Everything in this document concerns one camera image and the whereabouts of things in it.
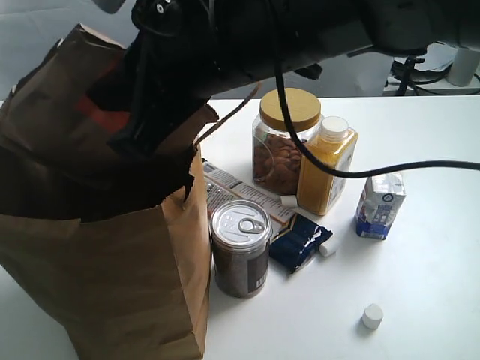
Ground brown pouch orange label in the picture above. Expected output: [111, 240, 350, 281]
[76, 95, 130, 134]

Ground black cable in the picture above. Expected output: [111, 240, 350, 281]
[268, 0, 480, 179]

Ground clear can with pull-tab lid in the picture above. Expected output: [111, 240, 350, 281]
[210, 199, 272, 298]

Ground small white cube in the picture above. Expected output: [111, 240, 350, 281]
[280, 195, 298, 209]

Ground white blue milk carton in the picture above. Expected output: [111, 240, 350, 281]
[355, 173, 407, 240]

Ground black tripod stand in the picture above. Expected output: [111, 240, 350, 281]
[392, 56, 425, 96]

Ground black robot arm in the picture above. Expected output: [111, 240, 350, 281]
[109, 1, 479, 158]

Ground white cylinder bottle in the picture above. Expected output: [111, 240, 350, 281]
[446, 48, 479, 87]

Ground small white cap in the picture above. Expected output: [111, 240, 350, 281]
[361, 303, 384, 330]

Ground blue snack package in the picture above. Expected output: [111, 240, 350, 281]
[202, 159, 333, 274]

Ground yellow spice bottle white cap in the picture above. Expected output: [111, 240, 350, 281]
[296, 115, 359, 217]

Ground almond jar with yellow lid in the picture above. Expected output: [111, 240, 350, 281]
[252, 88, 321, 196]

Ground small white cylinder piece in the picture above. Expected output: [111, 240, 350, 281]
[319, 243, 337, 257]

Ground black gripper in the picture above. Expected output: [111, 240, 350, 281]
[106, 28, 211, 160]

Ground brown paper bag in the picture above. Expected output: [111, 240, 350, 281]
[1, 25, 224, 359]

